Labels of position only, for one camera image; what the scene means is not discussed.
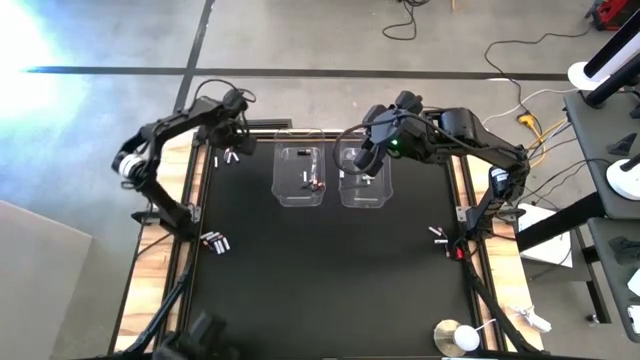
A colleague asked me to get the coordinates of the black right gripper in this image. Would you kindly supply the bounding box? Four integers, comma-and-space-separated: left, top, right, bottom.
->
353, 91, 427, 177

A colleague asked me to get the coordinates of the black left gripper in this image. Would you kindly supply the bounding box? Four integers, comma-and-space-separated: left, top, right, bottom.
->
198, 89, 259, 157

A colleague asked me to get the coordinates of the clear plastic bin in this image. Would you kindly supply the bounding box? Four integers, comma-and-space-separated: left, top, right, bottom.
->
338, 130, 395, 210
271, 127, 327, 208

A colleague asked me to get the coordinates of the black floor vent grille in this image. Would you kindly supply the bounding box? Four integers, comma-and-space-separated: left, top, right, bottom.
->
247, 118, 294, 131

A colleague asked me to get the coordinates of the black table mat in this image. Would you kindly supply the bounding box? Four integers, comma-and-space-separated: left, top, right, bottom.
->
180, 135, 482, 357

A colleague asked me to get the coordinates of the dark blurry object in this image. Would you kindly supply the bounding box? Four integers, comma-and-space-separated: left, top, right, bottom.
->
152, 309, 241, 360

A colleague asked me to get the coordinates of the white flat box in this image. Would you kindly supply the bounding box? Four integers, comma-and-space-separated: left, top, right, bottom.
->
517, 202, 574, 269

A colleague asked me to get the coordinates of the white dome device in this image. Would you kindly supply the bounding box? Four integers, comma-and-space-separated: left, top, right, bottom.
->
452, 323, 481, 352

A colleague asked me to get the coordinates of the black side table beam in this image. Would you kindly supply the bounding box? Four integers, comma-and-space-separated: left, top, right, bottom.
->
514, 191, 609, 252

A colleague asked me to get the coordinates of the grey side table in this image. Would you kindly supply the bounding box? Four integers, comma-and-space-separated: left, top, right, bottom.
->
563, 88, 640, 221
585, 215, 640, 346

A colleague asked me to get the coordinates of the white power adapter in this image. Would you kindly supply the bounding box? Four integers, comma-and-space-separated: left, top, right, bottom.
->
508, 304, 553, 334

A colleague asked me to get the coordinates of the grey floor board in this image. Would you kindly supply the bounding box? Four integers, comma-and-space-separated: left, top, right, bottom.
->
0, 198, 95, 360

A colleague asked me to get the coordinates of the white round base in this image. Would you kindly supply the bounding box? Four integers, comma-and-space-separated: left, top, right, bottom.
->
605, 153, 640, 201

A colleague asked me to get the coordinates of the black triangular part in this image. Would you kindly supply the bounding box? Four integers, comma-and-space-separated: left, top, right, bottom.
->
606, 131, 639, 157

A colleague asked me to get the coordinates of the red tool case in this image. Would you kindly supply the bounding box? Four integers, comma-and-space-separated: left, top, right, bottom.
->
585, 0, 640, 32

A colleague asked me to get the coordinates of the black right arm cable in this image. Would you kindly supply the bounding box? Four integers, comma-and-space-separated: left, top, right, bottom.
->
333, 122, 386, 177

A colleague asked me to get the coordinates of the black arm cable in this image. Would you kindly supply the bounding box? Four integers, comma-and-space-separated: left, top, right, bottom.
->
192, 77, 257, 109
333, 122, 386, 177

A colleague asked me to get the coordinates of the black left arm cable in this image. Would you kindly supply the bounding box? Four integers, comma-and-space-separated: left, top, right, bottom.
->
192, 77, 257, 109

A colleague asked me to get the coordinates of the black looped floor cable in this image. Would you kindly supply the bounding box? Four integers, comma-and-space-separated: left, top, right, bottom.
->
381, 0, 432, 42

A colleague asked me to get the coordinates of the long black floor cable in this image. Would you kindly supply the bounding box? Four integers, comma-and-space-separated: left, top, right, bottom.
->
482, 27, 595, 117

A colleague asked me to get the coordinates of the yellow extension cord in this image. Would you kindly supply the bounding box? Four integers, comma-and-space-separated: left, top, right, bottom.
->
501, 118, 569, 182

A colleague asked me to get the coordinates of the black rig frame strut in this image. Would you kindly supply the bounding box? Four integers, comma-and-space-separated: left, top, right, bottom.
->
107, 257, 197, 359
459, 257, 541, 359

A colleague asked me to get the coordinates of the white floor cable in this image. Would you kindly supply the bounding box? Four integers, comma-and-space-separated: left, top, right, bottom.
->
479, 87, 580, 129

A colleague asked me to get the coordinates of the white lamp base with post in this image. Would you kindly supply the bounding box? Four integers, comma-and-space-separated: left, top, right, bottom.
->
567, 22, 640, 94

